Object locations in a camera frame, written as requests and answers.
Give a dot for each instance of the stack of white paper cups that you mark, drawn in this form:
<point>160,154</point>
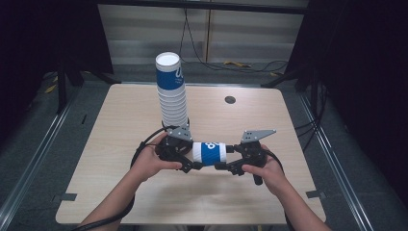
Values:
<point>171,93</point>

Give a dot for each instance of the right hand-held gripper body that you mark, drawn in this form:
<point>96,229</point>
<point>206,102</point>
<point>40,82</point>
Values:
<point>253,154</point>

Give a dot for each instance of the person's left hand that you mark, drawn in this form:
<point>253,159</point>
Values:
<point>150,163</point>

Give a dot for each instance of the yellow floor tape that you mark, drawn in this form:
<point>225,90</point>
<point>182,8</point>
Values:
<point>50,89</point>
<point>236,64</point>

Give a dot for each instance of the black crossbeam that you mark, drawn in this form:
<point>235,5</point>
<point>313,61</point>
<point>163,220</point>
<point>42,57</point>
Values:
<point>205,6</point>

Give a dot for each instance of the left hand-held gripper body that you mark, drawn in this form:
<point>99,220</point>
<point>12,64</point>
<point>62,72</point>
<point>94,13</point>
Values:
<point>173,149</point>

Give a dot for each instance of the black metal stand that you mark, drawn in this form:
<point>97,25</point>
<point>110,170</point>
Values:
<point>288,77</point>
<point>61,89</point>

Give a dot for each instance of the grey tape strip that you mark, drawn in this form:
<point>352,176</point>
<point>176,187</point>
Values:
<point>316,194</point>
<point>65,197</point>

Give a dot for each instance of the person's right hand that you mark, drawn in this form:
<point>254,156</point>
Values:
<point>269,176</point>

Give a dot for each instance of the round dark table grommet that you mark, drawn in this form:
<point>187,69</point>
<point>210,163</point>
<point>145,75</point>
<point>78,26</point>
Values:
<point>230,99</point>

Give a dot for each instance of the metal floor rail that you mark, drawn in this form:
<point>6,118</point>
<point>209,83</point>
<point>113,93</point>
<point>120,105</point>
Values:
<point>333,160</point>
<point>35,154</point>

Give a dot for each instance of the blue banded paper cup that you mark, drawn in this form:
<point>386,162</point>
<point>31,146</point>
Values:
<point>210,154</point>

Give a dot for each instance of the black curtain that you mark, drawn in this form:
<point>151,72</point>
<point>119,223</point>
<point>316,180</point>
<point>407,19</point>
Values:
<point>362,80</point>
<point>41,38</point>

